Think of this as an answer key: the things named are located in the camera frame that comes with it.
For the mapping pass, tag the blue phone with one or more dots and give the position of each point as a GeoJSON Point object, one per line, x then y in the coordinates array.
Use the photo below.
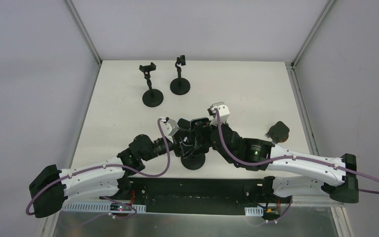
{"type": "Point", "coordinates": [197, 126]}

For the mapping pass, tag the aluminium frame rail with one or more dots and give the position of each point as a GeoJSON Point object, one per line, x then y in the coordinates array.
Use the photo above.
{"type": "Point", "coordinates": [315, 201]}

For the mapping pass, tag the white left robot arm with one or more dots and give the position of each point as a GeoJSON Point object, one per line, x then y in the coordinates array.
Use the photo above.
{"type": "Point", "coordinates": [55, 188]}

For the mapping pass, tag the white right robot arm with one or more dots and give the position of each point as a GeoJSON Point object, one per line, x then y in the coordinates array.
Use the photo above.
{"type": "Point", "coordinates": [314, 175]}

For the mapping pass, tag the white slotted cable duct left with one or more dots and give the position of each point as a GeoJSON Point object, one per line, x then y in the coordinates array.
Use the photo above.
{"type": "Point", "coordinates": [103, 207]}

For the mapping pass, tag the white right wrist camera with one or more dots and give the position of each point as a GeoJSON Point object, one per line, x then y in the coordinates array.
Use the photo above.
{"type": "Point", "coordinates": [220, 113]}

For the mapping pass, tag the white slotted cable duct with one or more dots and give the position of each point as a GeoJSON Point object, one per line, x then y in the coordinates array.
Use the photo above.
{"type": "Point", "coordinates": [103, 207]}
{"type": "Point", "coordinates": [254, 211]}

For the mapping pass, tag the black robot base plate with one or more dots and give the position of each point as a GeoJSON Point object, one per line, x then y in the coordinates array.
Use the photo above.
{"type": "Point", "coordinates": [195, 196]}

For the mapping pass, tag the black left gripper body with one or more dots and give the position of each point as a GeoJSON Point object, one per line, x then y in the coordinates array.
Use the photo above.
{"type": "Point", "coordinates": [179, 143]}

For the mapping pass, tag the small black brown wedge stand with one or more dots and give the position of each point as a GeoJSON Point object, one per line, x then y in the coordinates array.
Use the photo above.
{"type": "Point", "coordinates": [278, 133]}

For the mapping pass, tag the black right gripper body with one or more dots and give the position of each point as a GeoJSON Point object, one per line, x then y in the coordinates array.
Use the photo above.
{"type": "Point", "coordinates": [207, 131]}

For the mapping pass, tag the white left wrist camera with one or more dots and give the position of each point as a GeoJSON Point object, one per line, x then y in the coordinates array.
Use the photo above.
{"type": "Point", "coordinates": [169, 127]}

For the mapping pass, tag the black phone stand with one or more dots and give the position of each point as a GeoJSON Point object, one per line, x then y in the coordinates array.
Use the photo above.
{"type": "Point", "coordinates": [180, 85]}
{"type": "Point", "coordinates": [193, 162]}
{"type": "Point", "coordinates": [152, 97]}

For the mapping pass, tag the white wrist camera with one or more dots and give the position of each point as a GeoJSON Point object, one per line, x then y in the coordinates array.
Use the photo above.
{"type": "Point", "coordinates": [169, 127]}
{"type": "Point", "coordinates": [220, 113]}

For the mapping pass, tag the white slotted cable duct right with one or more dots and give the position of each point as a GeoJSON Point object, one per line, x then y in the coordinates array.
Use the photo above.
{"type": "Point", "coordinates": [254, 211]}

